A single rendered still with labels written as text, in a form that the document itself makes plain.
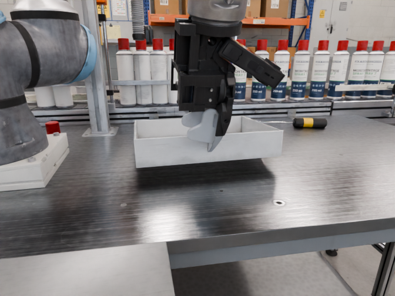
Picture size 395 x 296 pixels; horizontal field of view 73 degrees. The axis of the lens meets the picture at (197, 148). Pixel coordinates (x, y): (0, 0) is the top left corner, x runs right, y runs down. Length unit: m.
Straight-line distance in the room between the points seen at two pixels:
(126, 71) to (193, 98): 0.53
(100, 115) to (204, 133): 0.41
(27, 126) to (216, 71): 0.34
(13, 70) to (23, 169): 0.16
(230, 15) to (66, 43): 0.34
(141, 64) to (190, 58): 0.52
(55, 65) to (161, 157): 0.26
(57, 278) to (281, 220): 0.27
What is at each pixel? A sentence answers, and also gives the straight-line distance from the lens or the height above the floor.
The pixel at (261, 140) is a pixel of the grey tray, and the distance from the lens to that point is 0.51.
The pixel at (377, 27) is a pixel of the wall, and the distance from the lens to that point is 7.37.
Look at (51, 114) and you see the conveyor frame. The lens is 0.93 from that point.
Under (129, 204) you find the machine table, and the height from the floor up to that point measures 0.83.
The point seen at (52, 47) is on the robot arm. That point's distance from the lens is 0.57.
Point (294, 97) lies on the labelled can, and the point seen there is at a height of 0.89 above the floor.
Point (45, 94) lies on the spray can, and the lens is 0.95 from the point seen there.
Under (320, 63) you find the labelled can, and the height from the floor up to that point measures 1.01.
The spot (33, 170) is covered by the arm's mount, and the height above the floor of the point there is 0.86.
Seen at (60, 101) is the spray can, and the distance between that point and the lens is 0.94.
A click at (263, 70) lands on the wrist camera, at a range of 0.40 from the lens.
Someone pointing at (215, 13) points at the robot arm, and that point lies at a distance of 0.35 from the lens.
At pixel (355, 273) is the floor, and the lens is 1.68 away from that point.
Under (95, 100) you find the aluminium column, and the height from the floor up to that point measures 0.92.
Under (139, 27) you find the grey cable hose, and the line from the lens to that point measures 0.80.
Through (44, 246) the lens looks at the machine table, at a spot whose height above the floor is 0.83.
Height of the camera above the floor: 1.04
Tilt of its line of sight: 19 degrees down
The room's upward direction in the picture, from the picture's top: straight up
